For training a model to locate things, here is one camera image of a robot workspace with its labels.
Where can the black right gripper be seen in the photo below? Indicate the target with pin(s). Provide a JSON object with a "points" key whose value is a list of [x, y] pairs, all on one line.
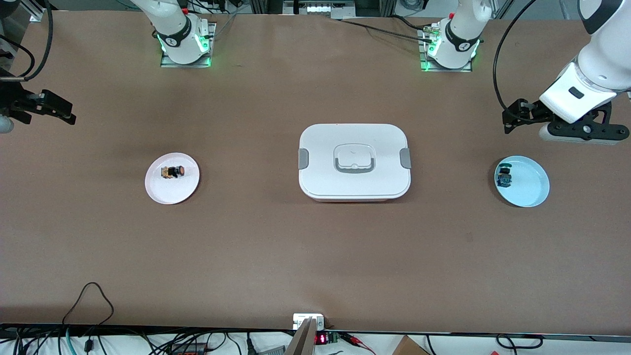
{"points": [[14, 96]]}

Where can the aluminium frame rail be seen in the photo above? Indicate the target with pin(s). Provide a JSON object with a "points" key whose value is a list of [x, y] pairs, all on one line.
{"points": [[37, 12]]}

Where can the grey power adapter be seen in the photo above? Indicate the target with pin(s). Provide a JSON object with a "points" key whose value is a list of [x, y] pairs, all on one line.
{"points": [[271, 351]]}

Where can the aluminium profile post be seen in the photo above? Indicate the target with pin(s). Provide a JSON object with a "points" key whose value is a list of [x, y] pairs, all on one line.
{"points": [[303, 340]]}

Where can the red clip leads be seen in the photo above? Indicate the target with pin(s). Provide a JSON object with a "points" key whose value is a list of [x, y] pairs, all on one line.
{"points": [[352, 338]]}

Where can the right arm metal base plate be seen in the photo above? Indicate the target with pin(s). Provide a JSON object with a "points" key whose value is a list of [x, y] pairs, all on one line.
{"points": [[170, 64]]}

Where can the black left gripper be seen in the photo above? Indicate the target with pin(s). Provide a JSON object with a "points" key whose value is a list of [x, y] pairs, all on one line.
{"points": [[534, 114]]}

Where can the grey rack with lights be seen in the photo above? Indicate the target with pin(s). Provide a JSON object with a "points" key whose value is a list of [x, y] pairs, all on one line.
{"points": [[320, 8]]}

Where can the brown cardboard box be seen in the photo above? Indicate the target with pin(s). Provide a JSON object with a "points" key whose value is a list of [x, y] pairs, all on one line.
{"points": [[409, 347]]}

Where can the black left camera bracket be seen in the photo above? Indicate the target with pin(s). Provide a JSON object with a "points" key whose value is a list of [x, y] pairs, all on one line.
{"points": [[586, 129]]}

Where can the white switch socket box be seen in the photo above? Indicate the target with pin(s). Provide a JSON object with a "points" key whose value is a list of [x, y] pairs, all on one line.
{"points": [[300, 319]]}

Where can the light blue round plate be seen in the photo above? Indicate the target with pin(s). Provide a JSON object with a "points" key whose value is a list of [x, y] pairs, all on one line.
{"points": [[530, 182]]}

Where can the pink round plate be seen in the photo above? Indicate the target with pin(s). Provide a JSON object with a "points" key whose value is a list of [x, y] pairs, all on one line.
{"points": [[167, 192]]}

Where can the white lidded box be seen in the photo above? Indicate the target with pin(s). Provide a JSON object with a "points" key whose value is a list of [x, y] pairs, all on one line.
{"points": [[320, 148]]}

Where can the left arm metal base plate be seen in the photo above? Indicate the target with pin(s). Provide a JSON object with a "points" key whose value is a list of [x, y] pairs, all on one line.
{"points": [[443, 70]]}

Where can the red digit display board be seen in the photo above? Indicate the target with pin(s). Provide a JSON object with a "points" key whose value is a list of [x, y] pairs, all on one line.
{"points": [[321, 338]]}

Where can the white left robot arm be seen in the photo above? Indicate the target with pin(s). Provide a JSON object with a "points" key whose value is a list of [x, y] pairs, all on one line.
{"points": [[604, 59]]}

